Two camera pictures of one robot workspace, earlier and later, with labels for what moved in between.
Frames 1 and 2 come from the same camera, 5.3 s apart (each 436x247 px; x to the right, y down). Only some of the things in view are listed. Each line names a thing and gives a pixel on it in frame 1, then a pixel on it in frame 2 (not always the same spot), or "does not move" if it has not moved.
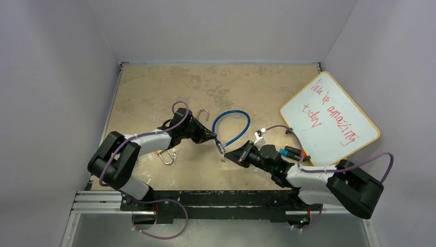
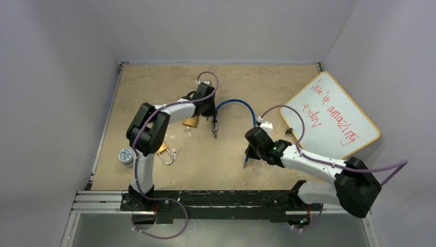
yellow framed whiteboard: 330,125 does not move
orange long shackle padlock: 158,152 does not move
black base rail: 260,205 does not move
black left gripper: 200,137 → 211,112
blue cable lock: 220,147 → 214,124
